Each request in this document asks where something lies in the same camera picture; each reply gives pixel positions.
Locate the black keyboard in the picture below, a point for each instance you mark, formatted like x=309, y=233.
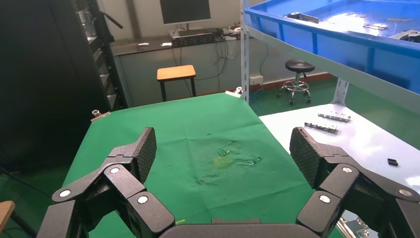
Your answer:
x=198, y=32

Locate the white round desk item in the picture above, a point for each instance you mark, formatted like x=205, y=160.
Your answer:
x=235, y=29

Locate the stamped metal bracket part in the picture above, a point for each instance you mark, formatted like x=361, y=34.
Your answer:
x=300, y=16
x=408, y=34

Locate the small white desk item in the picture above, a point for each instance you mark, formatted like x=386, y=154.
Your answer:
x=166, y=44

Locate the white perforated shelf leg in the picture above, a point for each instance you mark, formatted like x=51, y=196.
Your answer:
x=341, y=92

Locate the black stool with chrome base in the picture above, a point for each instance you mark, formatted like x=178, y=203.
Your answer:
x=298, y=65

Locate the silver binder clip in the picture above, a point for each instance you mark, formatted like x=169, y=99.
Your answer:
x=98, y=115
x=356, y=228
x=234, y=93

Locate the black equipment box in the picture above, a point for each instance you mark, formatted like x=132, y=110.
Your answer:
x=197, y=40

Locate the white shelf upright post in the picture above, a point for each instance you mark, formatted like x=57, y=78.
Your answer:
x=245, y=49

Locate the wooden top stool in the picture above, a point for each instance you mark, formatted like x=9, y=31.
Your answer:
x=175, y=72

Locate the blue plastic bin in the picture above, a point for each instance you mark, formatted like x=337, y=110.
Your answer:
x=328, y=42

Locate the green table cloth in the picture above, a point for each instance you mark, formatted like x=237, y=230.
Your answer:
x=183, y=131

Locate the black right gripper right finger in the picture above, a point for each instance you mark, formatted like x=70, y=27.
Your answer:
x=325, y=161

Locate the wooden seat chair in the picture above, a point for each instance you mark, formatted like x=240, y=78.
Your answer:
x=6, y=210

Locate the black computer monitor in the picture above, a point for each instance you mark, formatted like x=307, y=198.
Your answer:
x=185, y=10

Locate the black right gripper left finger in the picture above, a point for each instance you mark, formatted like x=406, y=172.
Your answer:
x=124, y=177

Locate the small black plastic piece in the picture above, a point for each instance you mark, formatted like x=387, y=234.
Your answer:
x=392, y=162

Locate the white computer mouse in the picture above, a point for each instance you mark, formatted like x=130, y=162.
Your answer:
x=143, y=44

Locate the black rack cabinet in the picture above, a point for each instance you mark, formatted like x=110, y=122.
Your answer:
x=39, y=98

